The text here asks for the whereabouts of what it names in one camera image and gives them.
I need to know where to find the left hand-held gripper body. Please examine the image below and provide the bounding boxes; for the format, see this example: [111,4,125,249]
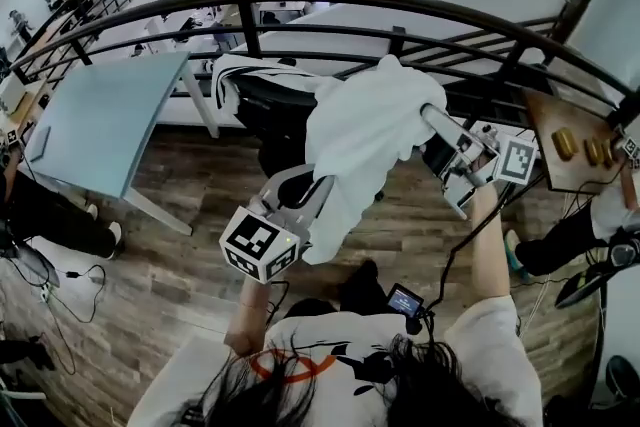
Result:
[218,163,335,287]

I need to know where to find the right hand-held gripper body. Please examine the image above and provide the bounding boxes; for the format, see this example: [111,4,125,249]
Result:
[418,103,539,222]

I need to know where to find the black office chair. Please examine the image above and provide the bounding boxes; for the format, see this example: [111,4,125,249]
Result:
[232,59,386,204]

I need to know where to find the white clothes with black stripes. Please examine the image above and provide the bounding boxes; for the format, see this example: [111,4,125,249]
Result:
[209,53,449,266]

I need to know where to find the person's right forearm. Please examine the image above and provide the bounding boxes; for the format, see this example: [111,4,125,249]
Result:
[469,182,515,306]

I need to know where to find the person's left forearm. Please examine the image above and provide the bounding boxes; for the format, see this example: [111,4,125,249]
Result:
[225,272,277,357]

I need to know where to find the wooden table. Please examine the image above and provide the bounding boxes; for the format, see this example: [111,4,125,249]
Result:
[522,87,634,195]

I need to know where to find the person's black trousers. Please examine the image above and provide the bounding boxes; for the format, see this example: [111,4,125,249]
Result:
[282,258,396,321]

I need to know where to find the small black screen device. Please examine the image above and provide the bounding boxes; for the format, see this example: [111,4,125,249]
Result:
[386,282,427,319]

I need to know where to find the dark metal railing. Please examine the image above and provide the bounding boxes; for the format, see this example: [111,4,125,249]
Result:
[9,0,640,131]

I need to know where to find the light blue table white legs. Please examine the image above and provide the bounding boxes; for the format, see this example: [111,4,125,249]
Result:
[22,50,221,237]

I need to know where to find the person's white shirt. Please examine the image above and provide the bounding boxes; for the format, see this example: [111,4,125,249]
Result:
[127,294,545,427]

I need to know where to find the grey flat pad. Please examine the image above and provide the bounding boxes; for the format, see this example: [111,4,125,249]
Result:
[28,124,54,162]

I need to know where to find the wooden desk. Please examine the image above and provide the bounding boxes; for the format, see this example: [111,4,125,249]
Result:
[9,79,51,126]

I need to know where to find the white box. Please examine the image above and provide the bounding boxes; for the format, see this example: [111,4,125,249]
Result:
[0,73,27,116]

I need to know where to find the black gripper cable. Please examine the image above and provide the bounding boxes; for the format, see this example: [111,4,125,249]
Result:
[424,179,506,331]

